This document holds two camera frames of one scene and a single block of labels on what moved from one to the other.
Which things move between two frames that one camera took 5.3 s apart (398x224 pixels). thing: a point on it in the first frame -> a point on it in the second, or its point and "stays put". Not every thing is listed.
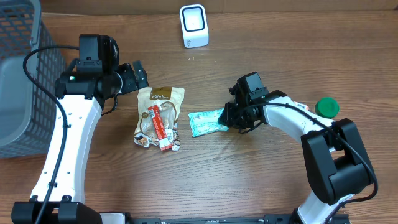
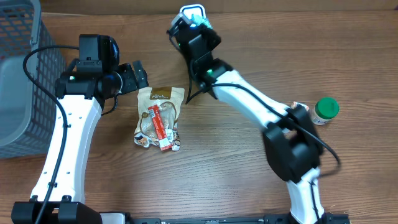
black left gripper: x=134 y=78 stays put
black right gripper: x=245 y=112 -> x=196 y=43
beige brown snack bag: x=168 y=100 stays put
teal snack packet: x=206 y=122 -> x=198 y=20
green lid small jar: x=327 y=107 stays put
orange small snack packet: x=305 y=106 stays put
